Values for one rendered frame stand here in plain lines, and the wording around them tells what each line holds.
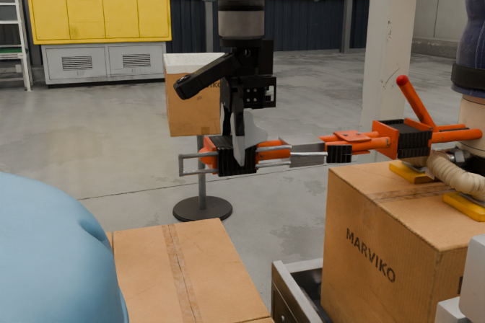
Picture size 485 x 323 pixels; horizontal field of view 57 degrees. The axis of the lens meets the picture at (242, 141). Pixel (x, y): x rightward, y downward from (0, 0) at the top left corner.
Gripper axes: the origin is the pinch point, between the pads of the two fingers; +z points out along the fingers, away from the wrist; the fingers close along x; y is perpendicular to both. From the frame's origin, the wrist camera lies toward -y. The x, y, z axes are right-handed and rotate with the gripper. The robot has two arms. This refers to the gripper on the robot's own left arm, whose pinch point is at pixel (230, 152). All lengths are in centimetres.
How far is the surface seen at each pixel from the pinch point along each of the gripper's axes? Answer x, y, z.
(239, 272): 42, 13, 54
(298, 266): 33, 29, 49
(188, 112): 169, 19, 34
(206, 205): 199, 34, 107
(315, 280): 30, 33, 53
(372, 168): 16.4, 40.0, 13.3
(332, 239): 15.5, 29.8, 30.7
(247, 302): 27, 11, 54
